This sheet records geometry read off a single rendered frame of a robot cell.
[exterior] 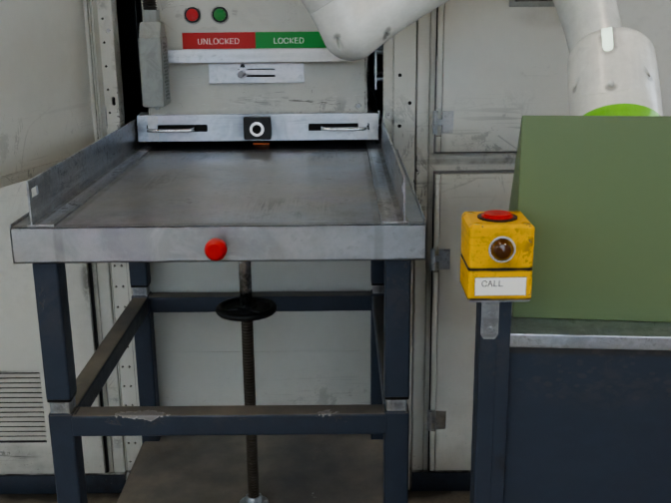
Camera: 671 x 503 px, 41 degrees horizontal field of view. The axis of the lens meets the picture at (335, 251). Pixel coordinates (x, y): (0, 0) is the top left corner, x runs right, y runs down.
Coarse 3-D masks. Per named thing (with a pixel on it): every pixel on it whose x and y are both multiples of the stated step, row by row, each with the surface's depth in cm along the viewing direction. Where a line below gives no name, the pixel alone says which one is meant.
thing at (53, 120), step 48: (0, 0) 165; (48, 0) 178; (96, 0) 189; (0, 48) 166; (48, 48) 180; (96, 48) 191; (0, 96) 167; (48, 96) 181; (0, 144) 168; (48, 144) 182
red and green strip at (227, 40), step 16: (224, 32) 195; (240, 32) 195; (256, 32) 195; (272, 32) 195; (288, 32) 195; (304, 32) 195; (192, 48) 196; (208, 48) 196; (224, 48) 196; (240, 48) 196; (256, 48) 196
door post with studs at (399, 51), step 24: (384, 48) 192; (408, 48) 192; (384, 72) 194; (408, 72) 193; (384, 96) 195; (408, 96) 195; (384, 120) 196; (408, 120) 196; (408, 144) 197; (408, 168) 199; (408, 408) 215; (408, 456) 218; (408, 480) 220
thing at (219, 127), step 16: (368, 112) 200; (144, 128) 200; (160, 128) 200; (176, 128) 200; (208, 128) 200; (224, 128) 200; (240, 128) 200; (272, 128) 200; (288, 128) 200; (304, 128) 200; (368, 128) 200
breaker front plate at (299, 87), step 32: (160, 0) 194; (192, 0) 194; (224, 0) 194; (256, 0) 194; (288, 0) 194; (192, 32) 195; (192, 64) 197; (224, 64) 197; (256, 64) 197; (288, 64) 197; (320, 64) 197; (352, 64) 197; (192, 96) 199; (224, 96) 199; (256, 96) 199; (288, 96) 199; (320, 96) 199; (352, 96) 199
